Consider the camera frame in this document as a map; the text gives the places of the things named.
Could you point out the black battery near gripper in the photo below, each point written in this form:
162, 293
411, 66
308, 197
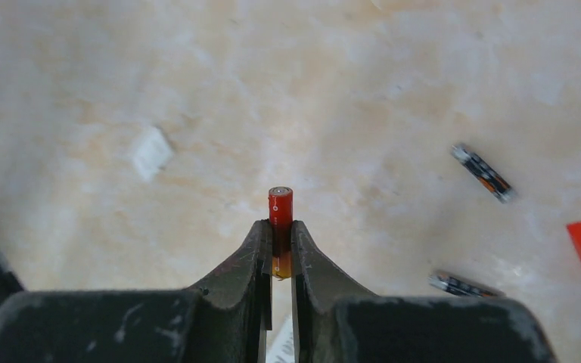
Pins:
458, 286

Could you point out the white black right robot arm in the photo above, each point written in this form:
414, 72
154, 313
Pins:
225, 316

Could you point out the white battery cover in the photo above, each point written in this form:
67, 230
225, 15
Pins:
152, 153

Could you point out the white remote with display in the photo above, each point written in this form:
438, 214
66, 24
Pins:
281, 350

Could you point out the red AA battery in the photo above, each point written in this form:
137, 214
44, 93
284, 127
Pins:
281, 220

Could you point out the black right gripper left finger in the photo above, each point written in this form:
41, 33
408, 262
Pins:
223, 317

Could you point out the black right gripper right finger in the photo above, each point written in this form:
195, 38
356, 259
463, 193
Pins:
336, 319

